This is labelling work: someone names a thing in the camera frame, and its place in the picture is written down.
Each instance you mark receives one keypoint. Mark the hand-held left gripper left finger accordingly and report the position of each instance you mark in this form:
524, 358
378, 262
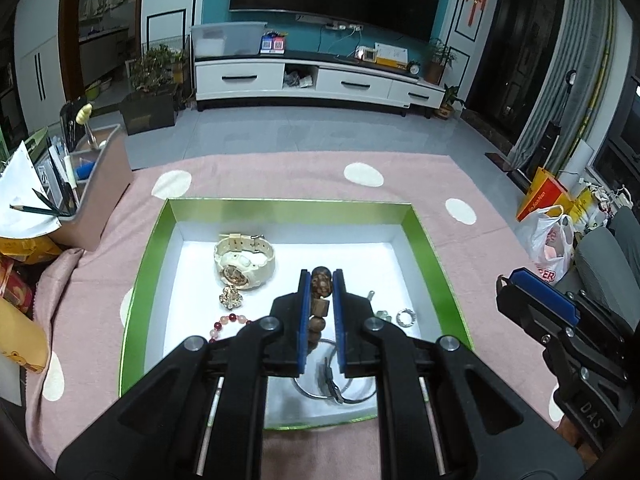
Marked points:
303, 320

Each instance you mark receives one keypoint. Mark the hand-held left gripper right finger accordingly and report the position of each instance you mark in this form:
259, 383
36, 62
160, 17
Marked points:
339, 320

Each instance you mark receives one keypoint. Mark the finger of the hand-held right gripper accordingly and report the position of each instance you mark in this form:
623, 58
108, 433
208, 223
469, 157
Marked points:
545, 292

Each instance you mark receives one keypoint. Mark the gold clover brooch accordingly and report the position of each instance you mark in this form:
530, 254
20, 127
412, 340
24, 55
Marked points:
231, 296

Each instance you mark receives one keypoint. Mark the cream wrist watch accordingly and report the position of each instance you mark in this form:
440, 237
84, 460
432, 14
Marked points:
250, 262

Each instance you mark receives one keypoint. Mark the green cardboard box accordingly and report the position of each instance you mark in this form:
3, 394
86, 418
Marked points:
300, 220

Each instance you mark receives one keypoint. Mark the small green pendant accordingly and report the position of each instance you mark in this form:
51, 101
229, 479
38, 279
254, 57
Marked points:
384, 316

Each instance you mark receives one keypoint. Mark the white plastic bag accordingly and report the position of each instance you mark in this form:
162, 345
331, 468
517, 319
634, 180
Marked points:
550, 245

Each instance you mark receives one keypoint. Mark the silver bangle watch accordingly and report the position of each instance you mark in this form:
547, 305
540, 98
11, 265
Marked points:
327, 380

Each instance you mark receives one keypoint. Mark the orange shopping bag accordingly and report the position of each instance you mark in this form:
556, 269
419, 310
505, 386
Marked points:
542, 195

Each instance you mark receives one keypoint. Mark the pink spotted blanket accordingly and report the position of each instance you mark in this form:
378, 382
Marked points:
280, 175

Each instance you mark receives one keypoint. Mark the stick vacuum cleaner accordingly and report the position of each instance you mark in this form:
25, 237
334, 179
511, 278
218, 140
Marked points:
550, 140

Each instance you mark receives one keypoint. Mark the small floor plant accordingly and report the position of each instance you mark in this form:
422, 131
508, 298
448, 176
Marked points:
447, 102

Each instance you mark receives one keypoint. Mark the beige desk organizer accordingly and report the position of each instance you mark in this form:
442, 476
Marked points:
107, 185

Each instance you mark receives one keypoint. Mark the dark door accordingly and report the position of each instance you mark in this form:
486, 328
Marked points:
520, 50

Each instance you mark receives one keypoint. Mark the potted plant in brown pot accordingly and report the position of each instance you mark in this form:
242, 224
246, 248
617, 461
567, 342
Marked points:
436, 72

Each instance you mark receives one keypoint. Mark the white television cabinet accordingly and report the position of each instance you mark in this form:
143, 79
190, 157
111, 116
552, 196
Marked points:
240, 80

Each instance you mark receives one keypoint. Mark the small alarm clock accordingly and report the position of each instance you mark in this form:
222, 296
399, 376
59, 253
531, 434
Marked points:
414, 68

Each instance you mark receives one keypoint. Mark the leafy plants in dark planter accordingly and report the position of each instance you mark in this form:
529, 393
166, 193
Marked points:
150, 110

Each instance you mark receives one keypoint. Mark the grey curtain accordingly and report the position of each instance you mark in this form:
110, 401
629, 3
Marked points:
585, 35

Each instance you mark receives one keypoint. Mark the small white device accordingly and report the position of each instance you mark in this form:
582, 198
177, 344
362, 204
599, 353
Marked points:
365, 54

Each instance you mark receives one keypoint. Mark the yellow and white box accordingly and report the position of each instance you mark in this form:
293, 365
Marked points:
390, 57

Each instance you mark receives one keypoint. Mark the bundle of black pens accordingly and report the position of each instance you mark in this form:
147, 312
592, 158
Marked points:
65, 187

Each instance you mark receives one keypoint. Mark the blue card stand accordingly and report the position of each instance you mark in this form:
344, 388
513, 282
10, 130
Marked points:
273, 44

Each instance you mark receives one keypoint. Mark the yellow pouch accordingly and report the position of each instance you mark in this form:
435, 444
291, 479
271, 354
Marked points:
20, 335

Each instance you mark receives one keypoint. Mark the yellow snack bag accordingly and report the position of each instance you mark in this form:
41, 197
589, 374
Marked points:
25, 250

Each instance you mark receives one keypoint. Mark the clear storage box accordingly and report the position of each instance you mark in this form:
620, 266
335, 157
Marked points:
230, 40

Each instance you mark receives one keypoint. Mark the red snack packet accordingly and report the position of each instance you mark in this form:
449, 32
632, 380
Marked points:
15, 290

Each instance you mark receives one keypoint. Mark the dark pencil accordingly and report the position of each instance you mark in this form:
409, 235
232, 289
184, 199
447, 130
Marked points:
35, 210

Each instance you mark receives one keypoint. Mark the white power strip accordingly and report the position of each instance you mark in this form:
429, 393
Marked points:
345, 26

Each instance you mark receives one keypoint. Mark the white notebook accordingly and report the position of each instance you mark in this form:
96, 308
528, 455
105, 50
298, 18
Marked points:
10, 380

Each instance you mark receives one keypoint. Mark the yellow-headed brush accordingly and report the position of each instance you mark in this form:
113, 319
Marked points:
86, 112

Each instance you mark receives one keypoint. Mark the white paper sheet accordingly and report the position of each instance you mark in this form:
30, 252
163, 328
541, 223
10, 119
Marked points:
20, 190

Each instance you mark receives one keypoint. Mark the green carton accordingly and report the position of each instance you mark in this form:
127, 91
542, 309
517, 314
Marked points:
37, 140

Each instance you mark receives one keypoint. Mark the white tall cabinet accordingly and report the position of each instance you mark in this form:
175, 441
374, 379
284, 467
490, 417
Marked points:
45, 60

